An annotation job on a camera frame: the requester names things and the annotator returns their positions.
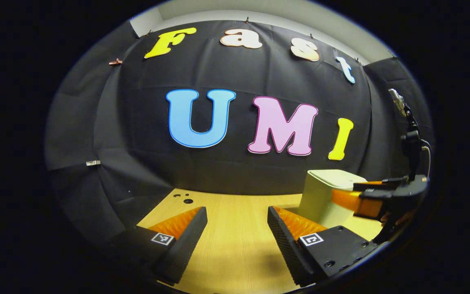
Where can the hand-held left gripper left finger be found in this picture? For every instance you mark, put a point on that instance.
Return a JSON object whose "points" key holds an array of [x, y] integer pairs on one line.
{"points": [[184, 249]]}

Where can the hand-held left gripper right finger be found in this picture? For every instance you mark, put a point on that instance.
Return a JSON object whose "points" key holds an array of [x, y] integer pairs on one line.
{"points": [[288, 249]]}

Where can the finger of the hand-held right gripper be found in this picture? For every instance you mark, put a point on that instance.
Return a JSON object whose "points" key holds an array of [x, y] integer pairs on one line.
{"points": [[353, 202], [375, 184]]}

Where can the pale green desktop garbage bin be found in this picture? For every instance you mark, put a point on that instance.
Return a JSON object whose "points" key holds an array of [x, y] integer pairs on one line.
{"points": [[320, 196]]}

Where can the wooden desktop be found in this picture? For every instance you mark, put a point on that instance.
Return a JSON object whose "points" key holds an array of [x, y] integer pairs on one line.
{"points": [[235, 245]]}

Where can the black backdrop cloth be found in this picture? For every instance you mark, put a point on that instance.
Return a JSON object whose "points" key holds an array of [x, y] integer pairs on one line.
{"points": [[259, 171]]}

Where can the silver metal clip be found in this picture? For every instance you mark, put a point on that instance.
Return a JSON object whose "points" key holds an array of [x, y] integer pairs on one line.
{"points": [[93, 163]]}

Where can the copper metal clip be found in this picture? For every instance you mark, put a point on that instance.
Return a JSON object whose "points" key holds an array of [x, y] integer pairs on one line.
{"points": [[116, 62]]}

